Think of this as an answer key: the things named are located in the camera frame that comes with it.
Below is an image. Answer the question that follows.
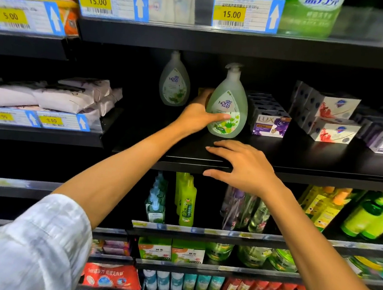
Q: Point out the red snack packet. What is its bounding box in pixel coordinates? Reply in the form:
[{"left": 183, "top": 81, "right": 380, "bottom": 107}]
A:
[{"left": 80, "top": 259, "right": 145, "bottom": 290}]

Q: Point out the pale green pump soap bottle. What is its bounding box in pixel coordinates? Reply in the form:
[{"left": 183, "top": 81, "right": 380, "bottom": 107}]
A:
[
  {"left": 157, "top": 49, "right": 194, "bottom": 109},
  {"left": 202, "top": 60, "right": 254, "bottom": 141}
]

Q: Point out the person's left hand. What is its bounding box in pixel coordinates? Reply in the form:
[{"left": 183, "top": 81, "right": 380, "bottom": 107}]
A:
[{"left": 172, "top": 86, "right": 233, "bottom": 142}]

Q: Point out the strip of shelf price tags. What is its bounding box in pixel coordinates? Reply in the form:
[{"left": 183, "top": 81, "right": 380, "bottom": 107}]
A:
[
  {"left": 0, "top": 104, "right": 94, "bottom": 135},
  {"left": 0, "top": 0, "right": 69, "bottom": 39}
]

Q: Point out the person's right hand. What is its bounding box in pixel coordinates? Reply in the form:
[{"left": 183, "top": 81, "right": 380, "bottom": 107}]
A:
[{"left": 200, "top": 137, "right": 286, "bottom": 201}]

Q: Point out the green lidded wipe tub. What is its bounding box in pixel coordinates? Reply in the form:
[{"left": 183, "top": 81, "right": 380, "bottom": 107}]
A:
[
  {"left": 266, "top": 247, "right": 302, "bottom": 274},
  {"left": 204, "top": 240, "right": 235, "bottom": 265},
  {"left": 236, "top": 244, "right": 274, "bottom": 270}
]

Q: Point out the black store shelf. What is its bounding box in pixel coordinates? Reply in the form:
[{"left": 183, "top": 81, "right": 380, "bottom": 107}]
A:
[
  {"left": 0, "top": 28, "right": 148, "bottom": 273},
  {"left": 47, "top": 8, "right": 383, "bottom": 290}
]

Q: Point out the blue white price tag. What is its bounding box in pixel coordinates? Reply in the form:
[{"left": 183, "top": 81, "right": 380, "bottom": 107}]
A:
[
  {"left": 211, "top": 0, "right": 287, "bottom": 36},
  {"left": 71, "top": 0, "right": 152, "bottom": 24}
]

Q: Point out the row of purple soap boxes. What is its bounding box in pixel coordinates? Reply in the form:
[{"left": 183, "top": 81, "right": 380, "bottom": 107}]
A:
[{"left": 242, "top": 90, "right": 296, "bottom": 140}]

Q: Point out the row of white red soap boxes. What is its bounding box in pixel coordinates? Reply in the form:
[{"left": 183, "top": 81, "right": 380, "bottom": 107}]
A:
[{"left": 285, "top": 79, "right": 367, "bottom": 147}]

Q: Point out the person's left forearm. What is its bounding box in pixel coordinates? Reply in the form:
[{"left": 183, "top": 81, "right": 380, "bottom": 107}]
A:
[{"left": 48, "top": 105, "right": 191, "bottom": 240}]

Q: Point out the green white box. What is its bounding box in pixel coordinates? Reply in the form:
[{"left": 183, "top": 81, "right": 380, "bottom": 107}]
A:
[
  {"left": 170, "top": 239, "right": 207, "bottom": 266},
  {"left": 136, "top": 236, "right": 174, "bottom": 262}
]

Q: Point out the person's right forearm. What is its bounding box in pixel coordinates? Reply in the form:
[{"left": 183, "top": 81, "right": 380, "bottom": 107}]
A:
[{"left": 253, "top": 180, "right": 383, "bottom": 290}]

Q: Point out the pile of white wipe packets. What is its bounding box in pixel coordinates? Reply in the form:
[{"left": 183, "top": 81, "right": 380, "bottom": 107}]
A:
[{"left": 0, "top": 68, "right": 125, "bottom": 123}]

